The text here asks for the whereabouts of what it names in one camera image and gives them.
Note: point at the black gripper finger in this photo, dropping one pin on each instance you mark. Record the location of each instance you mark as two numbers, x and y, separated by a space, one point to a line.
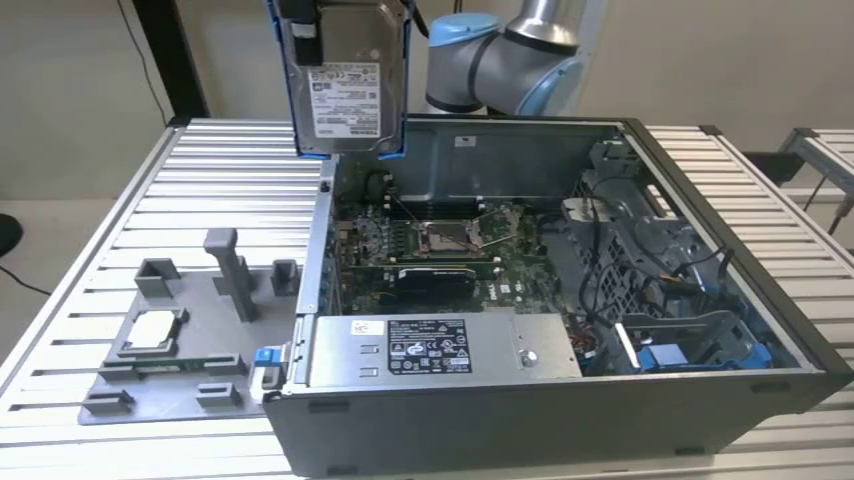
309 50

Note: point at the green RAM stick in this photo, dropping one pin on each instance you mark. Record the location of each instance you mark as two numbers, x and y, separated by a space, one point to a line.
177 363

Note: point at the black chair base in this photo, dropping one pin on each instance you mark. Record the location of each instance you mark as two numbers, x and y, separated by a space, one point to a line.
9 235

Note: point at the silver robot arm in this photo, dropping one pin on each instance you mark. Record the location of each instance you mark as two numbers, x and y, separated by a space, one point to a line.
494 65

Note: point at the black upright post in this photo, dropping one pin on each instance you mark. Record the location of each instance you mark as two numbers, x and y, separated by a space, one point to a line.
170 60

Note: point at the green motherboard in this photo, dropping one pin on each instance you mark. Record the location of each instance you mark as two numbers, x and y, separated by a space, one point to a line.
514 280

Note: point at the grey power supply box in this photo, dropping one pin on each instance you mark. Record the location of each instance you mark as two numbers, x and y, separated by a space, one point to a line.
481 350

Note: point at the black graphics card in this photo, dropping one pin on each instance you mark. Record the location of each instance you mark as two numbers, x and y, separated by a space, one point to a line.
434 285

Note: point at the silver CPU chip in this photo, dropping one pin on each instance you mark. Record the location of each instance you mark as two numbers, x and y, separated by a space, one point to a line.
153 327

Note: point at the blue plastic bay insert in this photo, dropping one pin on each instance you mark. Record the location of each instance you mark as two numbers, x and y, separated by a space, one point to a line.
661 357

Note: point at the black open PC case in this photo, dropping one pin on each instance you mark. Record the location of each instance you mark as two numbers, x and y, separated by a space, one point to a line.
468 430

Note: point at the CPU socket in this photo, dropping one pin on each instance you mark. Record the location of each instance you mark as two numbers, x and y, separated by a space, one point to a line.
444 237

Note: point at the slatted metal side table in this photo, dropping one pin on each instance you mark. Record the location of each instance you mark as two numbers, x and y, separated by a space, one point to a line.
828 145

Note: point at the grey parts rack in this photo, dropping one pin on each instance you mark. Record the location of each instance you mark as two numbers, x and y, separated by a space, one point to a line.
194 340

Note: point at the hard disk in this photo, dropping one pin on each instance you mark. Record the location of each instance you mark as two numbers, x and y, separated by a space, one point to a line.
347 90

